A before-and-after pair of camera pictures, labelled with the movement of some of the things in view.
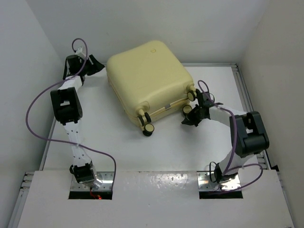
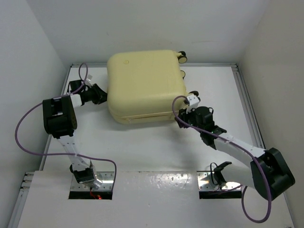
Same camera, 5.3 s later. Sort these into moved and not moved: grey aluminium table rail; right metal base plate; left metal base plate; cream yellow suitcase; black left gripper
Moved: black left gripper; cream yellow suitcase
Not moved: left metal base plate; right metal base plate; grey aluminium table rail
